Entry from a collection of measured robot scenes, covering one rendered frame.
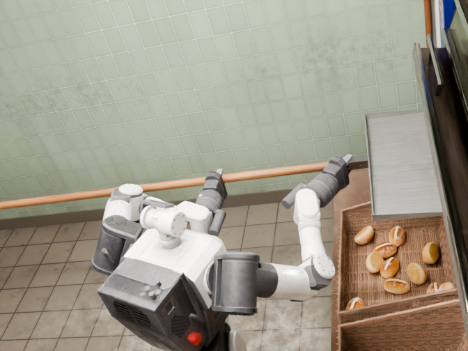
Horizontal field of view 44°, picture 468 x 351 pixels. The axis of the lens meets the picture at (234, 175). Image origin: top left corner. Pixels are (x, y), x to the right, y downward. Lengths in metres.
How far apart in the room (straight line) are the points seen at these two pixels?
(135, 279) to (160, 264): 0.07
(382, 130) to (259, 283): 0.89
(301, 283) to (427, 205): 0.48
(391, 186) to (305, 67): 1.46
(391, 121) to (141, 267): 1.08
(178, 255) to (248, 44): 1.84
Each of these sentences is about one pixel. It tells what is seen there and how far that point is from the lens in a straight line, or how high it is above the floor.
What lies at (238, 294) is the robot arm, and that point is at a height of 1.37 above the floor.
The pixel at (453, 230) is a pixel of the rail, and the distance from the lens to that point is 1.40.
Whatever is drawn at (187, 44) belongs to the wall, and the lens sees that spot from 3.24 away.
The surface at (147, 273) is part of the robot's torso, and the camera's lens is 1.53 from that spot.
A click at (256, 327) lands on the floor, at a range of 3.14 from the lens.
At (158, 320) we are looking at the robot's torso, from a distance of 1.46.
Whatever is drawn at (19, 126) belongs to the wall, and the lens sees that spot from 3.94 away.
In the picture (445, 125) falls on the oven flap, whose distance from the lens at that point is 1.76.
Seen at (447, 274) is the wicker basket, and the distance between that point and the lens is 2.42.
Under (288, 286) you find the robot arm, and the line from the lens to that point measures 1.54.
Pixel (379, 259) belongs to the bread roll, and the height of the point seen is 0.63.
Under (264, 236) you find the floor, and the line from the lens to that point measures 3.58.
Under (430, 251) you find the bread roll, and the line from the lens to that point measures 2.44.
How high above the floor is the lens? 2.42
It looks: 36 degrees down
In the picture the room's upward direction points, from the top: 18 degrees counter-clockwise
